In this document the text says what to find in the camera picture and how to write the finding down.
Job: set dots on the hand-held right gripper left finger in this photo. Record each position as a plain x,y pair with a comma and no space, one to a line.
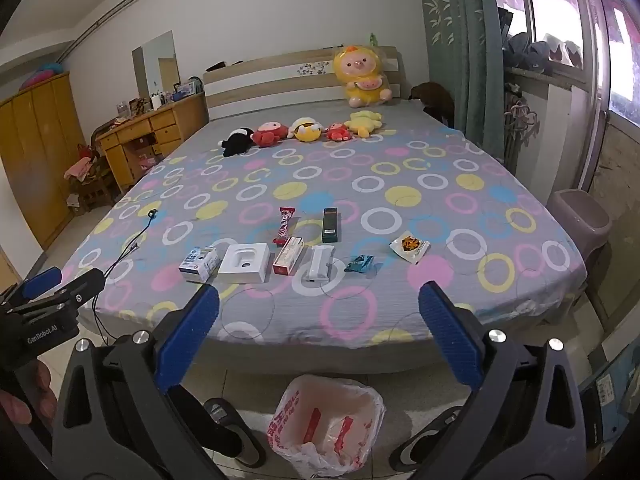
187,335

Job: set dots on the blue-grey shoe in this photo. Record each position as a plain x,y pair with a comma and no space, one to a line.
517,50
539,56

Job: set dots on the blue and white small box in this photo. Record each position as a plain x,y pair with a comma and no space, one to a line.
199,263

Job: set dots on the wooden striped headboard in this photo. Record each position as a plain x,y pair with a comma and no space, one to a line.
250,85

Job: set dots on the yellow wooden wardrobe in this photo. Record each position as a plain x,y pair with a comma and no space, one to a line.
40,160

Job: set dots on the red crab plush toy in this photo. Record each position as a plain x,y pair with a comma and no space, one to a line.
269,135

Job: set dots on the cardboard box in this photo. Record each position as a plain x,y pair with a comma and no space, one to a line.
612,395

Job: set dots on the dark green long box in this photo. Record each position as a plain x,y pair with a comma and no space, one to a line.
330,225

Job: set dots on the wooden dresser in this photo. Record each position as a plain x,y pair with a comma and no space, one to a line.
150,130

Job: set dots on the small red plush doll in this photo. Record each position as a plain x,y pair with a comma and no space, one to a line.
337,132

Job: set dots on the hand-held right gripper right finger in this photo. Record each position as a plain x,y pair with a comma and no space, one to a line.
450,335

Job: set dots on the blue wrapper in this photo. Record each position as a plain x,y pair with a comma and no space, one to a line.
360,263

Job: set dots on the red candy wrapper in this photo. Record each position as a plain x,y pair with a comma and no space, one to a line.
285,225

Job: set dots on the large yellow plush doll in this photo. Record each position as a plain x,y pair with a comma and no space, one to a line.
360,72

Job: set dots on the pink and blue bag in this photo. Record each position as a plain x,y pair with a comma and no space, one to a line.
42,75

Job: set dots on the blue picture box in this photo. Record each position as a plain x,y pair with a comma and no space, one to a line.
185,89

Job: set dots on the bed with circle-print sheet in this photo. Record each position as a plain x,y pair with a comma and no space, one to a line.
400,160

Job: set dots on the trash bin with plastic bag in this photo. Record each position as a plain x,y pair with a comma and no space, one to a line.
325,430

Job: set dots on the yellow and white plush toy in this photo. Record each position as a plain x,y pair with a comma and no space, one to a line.
306,130

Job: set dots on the chair with clothes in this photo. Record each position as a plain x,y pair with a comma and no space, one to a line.
87,175

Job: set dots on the red and white long box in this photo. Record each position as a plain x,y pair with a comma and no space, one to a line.
287,256

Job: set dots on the wall mirror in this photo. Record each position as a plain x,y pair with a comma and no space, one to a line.
155,60

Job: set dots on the window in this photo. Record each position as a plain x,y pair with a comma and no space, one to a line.
590,20

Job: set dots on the white square box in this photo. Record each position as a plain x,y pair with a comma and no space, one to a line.
243,261

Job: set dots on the person's left hand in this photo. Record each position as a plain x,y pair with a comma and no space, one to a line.
22,402

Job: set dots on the white and orange snack packet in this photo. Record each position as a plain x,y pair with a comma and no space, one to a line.
410,247

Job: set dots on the green patterned curtain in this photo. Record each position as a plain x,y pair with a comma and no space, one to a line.
460,35

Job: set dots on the black slipper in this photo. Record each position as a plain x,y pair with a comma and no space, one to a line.
425,442
235,432

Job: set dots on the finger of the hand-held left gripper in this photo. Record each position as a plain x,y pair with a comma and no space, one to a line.
42,280
82,287

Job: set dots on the clear plastic packet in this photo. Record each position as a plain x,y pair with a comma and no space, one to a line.
318,262

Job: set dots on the black and white plush toy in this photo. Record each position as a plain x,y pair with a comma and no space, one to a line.
237,142

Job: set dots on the dark brown cloth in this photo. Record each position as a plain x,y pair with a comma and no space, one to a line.
432,97

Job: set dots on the yellow duck plush toy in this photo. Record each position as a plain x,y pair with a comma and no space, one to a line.
364,124

